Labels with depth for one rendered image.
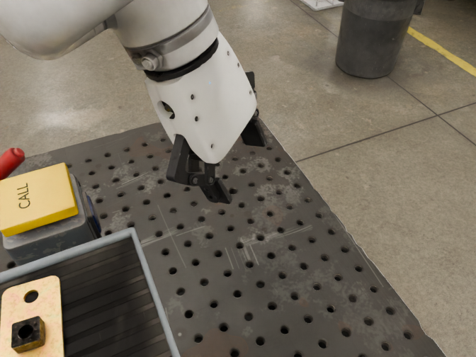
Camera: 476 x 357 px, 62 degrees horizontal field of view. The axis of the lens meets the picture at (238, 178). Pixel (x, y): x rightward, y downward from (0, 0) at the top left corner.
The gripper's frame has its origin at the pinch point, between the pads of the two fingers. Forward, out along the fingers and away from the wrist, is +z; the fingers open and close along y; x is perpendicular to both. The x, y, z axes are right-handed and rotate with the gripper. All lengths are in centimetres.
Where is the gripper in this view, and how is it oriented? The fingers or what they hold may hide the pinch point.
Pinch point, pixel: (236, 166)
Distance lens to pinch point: 47.2
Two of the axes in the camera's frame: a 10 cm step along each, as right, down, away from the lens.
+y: 4.6, -7.4, 4.9
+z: 3.4, 6.6, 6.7
